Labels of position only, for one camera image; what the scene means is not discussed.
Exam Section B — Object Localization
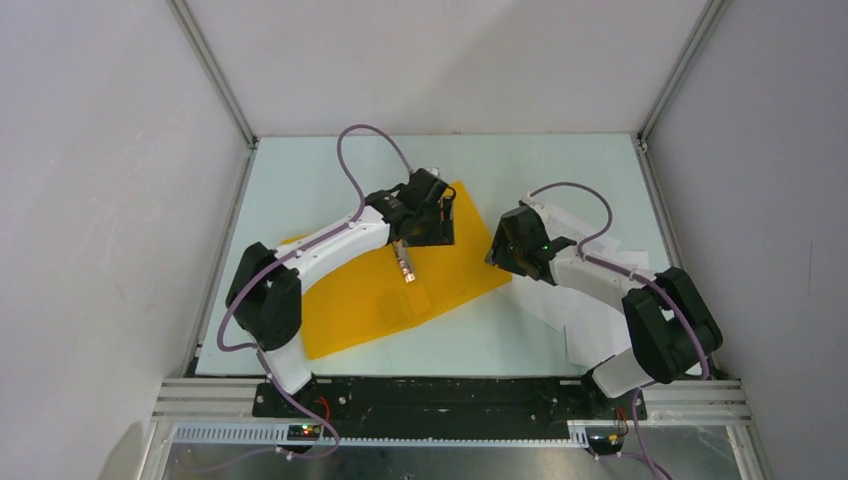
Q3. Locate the metal folder clip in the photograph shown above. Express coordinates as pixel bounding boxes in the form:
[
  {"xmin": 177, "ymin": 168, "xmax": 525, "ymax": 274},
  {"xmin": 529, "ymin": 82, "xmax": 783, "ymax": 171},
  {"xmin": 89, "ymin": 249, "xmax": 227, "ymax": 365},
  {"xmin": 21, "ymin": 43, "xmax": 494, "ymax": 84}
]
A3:
[{"xmin": 392, "ymin": 241, "xmax": 416, "ymax": 283}]

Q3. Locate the printed paper sheet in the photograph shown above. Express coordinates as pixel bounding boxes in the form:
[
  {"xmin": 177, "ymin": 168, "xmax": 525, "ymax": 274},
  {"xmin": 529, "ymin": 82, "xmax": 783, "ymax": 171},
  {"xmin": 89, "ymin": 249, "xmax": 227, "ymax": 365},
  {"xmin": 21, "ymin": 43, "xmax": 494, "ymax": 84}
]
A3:
[
  {"xmin": 504, "ymin": 195, "xmax": 628, "ymax": 331},
  {"xmin": 550, "ymin": 252, "xmax": 644, "ymax": 367}
]

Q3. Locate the orange plastic folder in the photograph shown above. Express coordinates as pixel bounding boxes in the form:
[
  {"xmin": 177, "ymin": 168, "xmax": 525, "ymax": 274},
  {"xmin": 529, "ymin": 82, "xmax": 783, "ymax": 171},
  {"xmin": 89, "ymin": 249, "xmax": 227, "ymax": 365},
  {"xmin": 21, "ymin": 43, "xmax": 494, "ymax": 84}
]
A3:
[{"xmin": 301, "ymin": 181, "xmax": 511, "ymax": 360}]

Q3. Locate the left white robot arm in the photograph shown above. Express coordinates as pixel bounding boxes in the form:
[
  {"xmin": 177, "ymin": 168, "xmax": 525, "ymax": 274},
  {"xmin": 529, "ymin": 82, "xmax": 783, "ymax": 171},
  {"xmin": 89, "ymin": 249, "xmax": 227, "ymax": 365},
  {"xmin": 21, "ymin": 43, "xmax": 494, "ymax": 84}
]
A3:
[{"xmin": 225, "ymin": 169, "xmax": 456, "ymax": 417}]

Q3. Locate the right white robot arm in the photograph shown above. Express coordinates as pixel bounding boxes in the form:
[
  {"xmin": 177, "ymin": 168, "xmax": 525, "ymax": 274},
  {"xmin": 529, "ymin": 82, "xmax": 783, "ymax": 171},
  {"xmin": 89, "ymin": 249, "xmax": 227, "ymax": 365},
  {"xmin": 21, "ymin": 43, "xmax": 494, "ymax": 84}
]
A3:
[{"xmin": 486, "ymin": 203, "xmax": 723, "ymax": 418}]

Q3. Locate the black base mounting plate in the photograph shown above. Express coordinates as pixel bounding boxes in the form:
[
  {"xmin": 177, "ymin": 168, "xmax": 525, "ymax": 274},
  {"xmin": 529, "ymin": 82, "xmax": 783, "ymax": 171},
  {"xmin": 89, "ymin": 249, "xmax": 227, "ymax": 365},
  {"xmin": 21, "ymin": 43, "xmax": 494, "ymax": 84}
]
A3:
[{"xmin": 293, "ymin": 376, "xmax": 647, "ymax": 441}]

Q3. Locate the right controller board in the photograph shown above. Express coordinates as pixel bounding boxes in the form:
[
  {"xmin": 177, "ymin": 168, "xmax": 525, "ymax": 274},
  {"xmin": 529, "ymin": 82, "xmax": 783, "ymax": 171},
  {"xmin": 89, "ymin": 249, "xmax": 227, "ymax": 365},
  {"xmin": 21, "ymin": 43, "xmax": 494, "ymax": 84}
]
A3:
[{"xmin": 586, "ymin": 434, "xmax": 626, "ymax": 457}]

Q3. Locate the controller board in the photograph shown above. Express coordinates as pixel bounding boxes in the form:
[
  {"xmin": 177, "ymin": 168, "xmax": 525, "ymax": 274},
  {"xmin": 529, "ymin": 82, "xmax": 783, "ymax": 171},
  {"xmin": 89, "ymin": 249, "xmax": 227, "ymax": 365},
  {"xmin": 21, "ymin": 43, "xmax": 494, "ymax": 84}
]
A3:
[
  {"xmin": 586, "ymin": 434, "xmax": 626, "ymax": 457},
  {"xmin": 286, "ymin": 424, "xmax": 323, "ymax": 442}
]

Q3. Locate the left controller board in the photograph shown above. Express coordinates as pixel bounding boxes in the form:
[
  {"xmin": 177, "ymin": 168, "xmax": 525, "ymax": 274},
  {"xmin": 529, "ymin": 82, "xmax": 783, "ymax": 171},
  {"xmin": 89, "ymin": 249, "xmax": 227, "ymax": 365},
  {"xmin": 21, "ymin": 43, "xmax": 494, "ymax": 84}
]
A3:
[{"xmin": 286, "ymin": 424, "xmax": 323, "ymax": 442}]

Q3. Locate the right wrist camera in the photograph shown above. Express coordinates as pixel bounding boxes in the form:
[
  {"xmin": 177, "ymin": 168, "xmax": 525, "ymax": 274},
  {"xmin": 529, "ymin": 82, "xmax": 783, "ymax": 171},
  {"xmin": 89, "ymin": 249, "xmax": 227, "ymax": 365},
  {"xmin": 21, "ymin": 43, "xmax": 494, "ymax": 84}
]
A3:
[{"xmin": 522, "ymin": 195, "xmax": 581, "ymax": 241}]

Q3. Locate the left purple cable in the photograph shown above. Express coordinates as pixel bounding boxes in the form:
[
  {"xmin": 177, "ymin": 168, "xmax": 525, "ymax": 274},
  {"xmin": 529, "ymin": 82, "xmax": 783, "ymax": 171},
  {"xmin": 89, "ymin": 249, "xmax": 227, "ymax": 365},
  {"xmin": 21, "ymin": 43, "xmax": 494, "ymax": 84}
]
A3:
[{"xmin": 178, "ymin": 123, "xmax": 415, "ymax": 473}]

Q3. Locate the aluminium frame rail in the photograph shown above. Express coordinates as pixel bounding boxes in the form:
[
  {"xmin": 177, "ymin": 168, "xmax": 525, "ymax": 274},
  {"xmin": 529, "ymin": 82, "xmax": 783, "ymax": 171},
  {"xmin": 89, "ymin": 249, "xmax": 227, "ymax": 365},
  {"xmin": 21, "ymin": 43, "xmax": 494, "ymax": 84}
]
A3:
[{"xmin": 151, "ymin": 377, "xmax": 754, "ymax": 428}]

